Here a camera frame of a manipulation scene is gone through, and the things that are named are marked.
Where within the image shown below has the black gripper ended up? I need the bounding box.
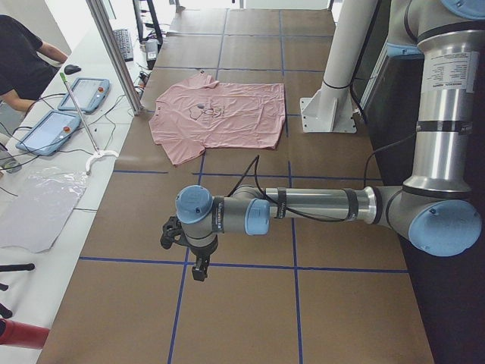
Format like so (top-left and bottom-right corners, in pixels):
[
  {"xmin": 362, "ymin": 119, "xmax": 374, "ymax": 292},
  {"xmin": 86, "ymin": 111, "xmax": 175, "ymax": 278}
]
[{"xmin": 190, "ymin": 243, "xmax": 217, "ymax": 281}]

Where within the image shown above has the pink printed t-shirt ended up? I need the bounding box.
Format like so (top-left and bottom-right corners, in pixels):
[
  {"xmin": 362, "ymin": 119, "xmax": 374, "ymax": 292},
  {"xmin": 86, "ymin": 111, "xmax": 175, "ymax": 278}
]
[{"xmin": 149, "ymin": 73, "xmax": 286, "ymax": 166}]

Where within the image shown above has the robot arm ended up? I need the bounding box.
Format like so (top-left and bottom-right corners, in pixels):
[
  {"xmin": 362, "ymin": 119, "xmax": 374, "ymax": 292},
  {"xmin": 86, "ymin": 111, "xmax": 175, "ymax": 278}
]
[{"xmin": 160, "ymin": 1, "xmax": 484, "ymax": 281}]

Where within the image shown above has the metal reacher stick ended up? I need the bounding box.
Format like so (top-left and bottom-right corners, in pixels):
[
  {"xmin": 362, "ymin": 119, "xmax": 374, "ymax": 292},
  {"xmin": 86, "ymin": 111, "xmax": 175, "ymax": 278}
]
[{"xmin": 60, "ymin": 72, "xmax": 119, "ymax": 175}]

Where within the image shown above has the clear plastic bag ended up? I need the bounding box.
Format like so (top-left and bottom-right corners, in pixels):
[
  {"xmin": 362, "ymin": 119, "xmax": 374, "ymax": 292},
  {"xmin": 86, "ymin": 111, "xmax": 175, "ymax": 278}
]
[{"xmin": 1, "ymin": 167, "xmax": 88, "ymax": 253}]

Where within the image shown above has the red fire extinguisher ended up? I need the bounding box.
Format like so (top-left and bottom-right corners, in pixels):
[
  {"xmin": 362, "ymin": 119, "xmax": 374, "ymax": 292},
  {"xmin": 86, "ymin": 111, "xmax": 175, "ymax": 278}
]
[{"xmin": 1, "ymin": 318, "xmax": 50, "ymax": 349}]

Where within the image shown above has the black tripod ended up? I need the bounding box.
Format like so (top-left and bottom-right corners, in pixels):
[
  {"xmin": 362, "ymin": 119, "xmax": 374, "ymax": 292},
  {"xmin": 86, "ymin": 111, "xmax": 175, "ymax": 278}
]
[{"xmin": 1, "ymin": 263, "xmax": 36, "ymax": 319}]

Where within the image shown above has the near blue teach pendant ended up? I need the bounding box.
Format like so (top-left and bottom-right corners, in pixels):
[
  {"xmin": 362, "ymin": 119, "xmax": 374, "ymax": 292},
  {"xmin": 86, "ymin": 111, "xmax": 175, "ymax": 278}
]
[{"xmin": 16, "ymin": 110, "xmax": 81, "ymax": 156}]

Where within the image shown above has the blue teach pendant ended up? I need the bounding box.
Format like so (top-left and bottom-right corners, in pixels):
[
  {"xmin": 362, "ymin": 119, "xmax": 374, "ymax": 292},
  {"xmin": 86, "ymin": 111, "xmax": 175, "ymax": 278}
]
[
  {"xmin": 69, "ymin": 77, "xmax": 111, "ymax": 115},
  {"xmin": 16, "ymin": 110, "xmax": 81, "ymax": 156}
]

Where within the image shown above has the far blue teach pendant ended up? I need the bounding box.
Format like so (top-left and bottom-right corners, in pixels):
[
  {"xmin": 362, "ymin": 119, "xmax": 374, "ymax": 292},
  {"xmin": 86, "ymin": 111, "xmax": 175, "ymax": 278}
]
[{"xmin": 69, "ymin": 77, "xmax": 111, "ymax": 115}]

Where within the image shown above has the black computer mouse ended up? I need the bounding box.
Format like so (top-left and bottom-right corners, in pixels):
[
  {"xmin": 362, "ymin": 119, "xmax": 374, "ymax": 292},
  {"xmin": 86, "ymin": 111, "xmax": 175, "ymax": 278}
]
[{"xmin": 64, "ymin": 64, "xmax": 82, "ymax": 75}]

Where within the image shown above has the black keyboard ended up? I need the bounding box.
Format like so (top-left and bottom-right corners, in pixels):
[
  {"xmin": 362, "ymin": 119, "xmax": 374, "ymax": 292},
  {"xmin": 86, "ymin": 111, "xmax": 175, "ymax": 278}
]
[{"xmin": 112, "ymin": 28, "xmax": 134, "ymax": 62}]

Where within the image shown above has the person in black shirt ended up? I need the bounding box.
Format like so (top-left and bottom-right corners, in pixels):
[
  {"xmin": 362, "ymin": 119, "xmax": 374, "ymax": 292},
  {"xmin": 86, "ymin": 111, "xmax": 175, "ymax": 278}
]
[{"xmin": 1, "ymin": 14, "xmax": 67, "ymax": 112}]

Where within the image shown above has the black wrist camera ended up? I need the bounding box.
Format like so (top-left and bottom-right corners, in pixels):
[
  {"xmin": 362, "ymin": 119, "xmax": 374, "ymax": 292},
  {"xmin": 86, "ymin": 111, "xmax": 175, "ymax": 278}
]
[{"xmin": 160, "ymin": 215, "xmax": 187, "ymax": 249}]

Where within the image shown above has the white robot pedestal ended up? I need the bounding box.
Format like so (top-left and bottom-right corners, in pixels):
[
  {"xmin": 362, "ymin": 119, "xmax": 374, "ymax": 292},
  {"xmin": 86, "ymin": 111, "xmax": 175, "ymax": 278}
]
[{"xmin": 300, "ymin": 0, "xmax": 378, "ymax": 133}]

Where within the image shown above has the aluminium frame post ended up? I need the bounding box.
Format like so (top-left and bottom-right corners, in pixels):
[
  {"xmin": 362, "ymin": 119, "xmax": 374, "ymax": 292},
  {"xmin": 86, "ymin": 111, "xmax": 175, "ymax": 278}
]
[{"xmin": 86, "ymin": 0, "xmax": 142, "ymax": 115}]

